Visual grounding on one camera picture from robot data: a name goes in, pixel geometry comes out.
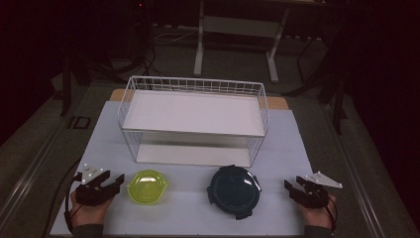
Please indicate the metal floor rail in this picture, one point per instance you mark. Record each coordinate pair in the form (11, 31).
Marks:
(358, 172)
(31, 172)

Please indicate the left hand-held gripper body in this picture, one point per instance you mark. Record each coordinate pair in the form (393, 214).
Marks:
(90, 193)

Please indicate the dark equipment tower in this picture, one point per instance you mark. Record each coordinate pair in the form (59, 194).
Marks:
(140, 29)

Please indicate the yellow-green plastic bowl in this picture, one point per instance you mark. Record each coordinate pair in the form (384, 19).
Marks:
(147, 186)

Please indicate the black metal stand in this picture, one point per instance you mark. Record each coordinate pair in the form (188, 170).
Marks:
(67, 86)
(338, 99)

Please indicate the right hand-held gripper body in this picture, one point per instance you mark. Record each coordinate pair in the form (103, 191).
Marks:
(312, 198)

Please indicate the black floor socket box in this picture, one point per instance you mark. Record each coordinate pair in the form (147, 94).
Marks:
(79, 122)

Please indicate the round container with dark lid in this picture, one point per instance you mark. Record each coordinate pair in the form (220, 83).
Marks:
(234, 191)

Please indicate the person's right hand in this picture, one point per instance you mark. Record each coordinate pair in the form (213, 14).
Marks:
(317, 216)

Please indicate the white metal table frame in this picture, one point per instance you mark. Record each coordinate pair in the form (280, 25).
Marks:
(237, 26)

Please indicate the person's left hand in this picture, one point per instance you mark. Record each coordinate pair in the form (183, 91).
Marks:
(89, 214)

